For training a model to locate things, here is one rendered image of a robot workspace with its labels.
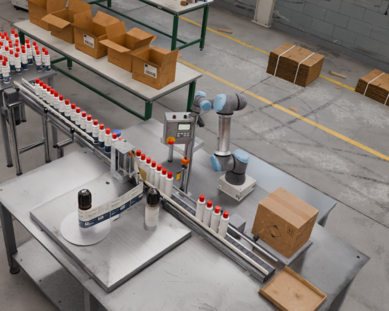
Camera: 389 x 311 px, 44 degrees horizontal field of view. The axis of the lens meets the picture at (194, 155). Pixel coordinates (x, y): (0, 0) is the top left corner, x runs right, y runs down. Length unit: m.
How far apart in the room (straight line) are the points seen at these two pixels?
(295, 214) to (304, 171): 2.32
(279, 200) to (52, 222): 1.43
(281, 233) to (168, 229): 0.71
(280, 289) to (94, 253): 1.12
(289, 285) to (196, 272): 0.56
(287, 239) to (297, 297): 0.35
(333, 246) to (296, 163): 2.20
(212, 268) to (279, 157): 2.66
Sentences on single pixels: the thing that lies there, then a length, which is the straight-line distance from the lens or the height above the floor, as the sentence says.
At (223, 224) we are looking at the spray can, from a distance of 3.02.
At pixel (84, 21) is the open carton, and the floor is 1.05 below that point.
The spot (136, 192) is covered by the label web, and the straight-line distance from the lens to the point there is 3.16.
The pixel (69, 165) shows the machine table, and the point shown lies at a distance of 3.67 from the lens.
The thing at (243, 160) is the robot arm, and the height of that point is 1.13.
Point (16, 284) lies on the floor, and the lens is 4.02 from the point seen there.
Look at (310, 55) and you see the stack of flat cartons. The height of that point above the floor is 0.31.
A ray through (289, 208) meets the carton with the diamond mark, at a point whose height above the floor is 1.12.
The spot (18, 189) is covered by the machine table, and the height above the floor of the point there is 0.83.
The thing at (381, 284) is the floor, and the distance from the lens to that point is 4.47.
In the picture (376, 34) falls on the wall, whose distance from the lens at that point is 8.15.
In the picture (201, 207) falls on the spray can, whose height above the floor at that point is 1.01.
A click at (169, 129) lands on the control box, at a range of 3.05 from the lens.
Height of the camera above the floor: 3.10
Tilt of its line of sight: 36 degrees down
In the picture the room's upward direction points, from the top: 8 degrees clockwise
